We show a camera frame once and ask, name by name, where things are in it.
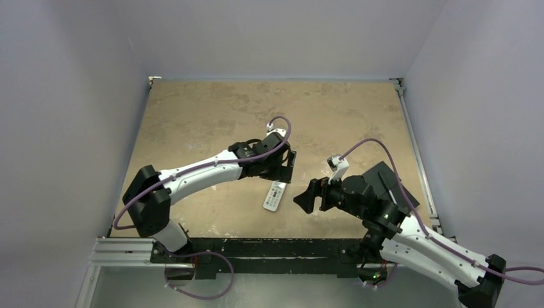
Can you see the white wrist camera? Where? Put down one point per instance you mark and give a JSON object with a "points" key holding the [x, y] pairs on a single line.
{"points": [[339, 166], [270, 128]]}

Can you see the black flat plate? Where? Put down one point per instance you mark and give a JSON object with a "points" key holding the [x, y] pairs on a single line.
{"points": [[383, 181]]}

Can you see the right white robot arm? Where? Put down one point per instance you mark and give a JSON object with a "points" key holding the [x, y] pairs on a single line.
{"points": [[394, 234]]}

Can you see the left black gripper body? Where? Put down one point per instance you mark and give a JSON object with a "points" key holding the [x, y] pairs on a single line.
{"points": [[274, 171]]}

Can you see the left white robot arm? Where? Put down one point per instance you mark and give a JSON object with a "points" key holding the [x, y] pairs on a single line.
{"points": [[151, 194]]}

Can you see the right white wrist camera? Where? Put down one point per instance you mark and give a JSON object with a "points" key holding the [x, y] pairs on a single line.
{"points": [[339, 166]]}

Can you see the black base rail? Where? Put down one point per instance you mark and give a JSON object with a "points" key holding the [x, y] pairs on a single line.
{"points": [[209, 256]]}

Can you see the white remote control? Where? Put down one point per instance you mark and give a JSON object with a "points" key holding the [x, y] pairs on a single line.
{"points": [[274, 196]]}

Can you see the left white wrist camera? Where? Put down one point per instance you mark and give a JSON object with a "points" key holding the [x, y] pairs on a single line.
{"points": [[270, 128]]}

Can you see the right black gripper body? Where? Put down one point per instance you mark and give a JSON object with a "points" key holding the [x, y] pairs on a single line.
{"points": [[320, 195]]}

